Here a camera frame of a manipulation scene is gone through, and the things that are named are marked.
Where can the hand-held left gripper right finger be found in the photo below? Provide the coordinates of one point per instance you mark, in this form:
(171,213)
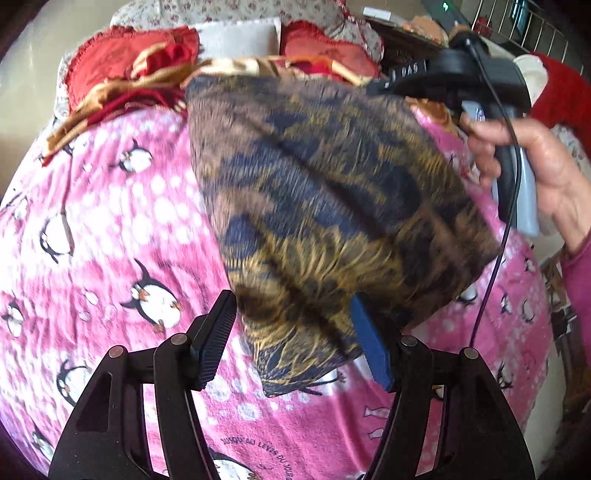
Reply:
(371,346)

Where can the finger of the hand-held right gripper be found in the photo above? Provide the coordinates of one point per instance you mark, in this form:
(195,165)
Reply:
(379,86)

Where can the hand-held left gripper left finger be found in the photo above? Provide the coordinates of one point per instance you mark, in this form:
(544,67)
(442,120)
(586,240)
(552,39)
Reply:
(214,337)

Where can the blue gold floral garment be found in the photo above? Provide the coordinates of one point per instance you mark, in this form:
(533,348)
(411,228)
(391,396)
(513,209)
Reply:
(323,194)

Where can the person's right hand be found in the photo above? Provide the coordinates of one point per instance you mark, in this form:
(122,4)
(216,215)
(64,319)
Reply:
(554,170)

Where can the dark carved wooden headboard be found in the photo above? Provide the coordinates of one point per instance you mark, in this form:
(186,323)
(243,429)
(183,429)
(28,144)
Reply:
(408,46)

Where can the orange cloth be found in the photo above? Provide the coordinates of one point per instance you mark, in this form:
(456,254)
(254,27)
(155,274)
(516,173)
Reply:
(425,27)

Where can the red heart ruffled pillow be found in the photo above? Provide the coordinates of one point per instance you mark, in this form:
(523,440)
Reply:
(323,50)
(111,60)

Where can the white cloth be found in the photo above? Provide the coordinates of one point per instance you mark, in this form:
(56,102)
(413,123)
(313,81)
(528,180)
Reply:
(531,76)

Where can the metal railing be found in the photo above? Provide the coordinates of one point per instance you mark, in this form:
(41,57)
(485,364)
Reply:
(521,25)

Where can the red fleece cloth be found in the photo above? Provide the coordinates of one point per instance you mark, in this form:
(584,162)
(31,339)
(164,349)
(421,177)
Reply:
(565,87)

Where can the white pillow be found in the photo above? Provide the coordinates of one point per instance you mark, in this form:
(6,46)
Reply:
(240,37)

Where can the pink penguin blanket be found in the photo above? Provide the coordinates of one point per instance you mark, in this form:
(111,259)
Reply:
(115,221)

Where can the floral pillow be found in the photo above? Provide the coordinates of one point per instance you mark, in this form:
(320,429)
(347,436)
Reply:
(231,9)

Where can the red orange fleece blanket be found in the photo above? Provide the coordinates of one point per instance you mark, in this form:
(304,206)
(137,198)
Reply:
(134,94)

